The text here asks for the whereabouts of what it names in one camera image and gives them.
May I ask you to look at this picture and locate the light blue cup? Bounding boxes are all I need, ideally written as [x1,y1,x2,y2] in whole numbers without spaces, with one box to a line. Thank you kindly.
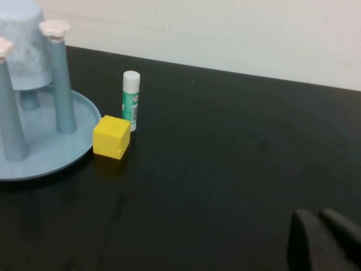
[0,0,54,91]

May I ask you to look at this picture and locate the blue cup stand white caps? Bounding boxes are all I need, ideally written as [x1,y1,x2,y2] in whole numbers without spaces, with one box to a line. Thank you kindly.
[0,20,102,181]

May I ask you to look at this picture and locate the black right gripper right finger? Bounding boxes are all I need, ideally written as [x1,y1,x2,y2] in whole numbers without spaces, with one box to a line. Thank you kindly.
[318,208,361,265]

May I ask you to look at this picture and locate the yellow foam cube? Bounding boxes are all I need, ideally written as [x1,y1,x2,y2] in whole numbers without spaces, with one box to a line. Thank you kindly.
[93,115,131,160]

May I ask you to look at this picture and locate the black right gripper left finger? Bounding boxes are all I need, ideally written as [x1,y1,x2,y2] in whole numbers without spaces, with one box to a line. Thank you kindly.
[287,208,361,271]

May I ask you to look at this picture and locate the green white glue stick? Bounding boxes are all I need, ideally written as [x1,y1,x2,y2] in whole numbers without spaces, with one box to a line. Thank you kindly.
[121,71,141,133]

